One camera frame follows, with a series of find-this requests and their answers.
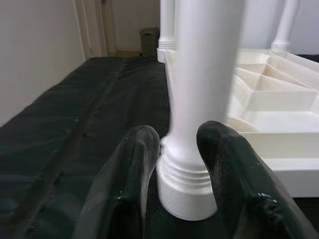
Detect white plastic table leg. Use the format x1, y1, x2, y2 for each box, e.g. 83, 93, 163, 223
158, 0, 176, 52
159, 0, 245, 190
270, 0, 300, 54

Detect white door frame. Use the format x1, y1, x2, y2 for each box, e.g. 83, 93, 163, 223
72, 0, 118, 59

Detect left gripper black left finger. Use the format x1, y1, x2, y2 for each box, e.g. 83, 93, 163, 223
74, 125, 161, 239

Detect grey waste bin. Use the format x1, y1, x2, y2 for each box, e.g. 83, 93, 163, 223
139, 27, 160, 57

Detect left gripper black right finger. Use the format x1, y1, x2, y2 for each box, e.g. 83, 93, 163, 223
196, 120, 319, 239

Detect white plastic children table top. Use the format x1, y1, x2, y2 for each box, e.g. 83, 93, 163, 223
156, 47, 319, 222

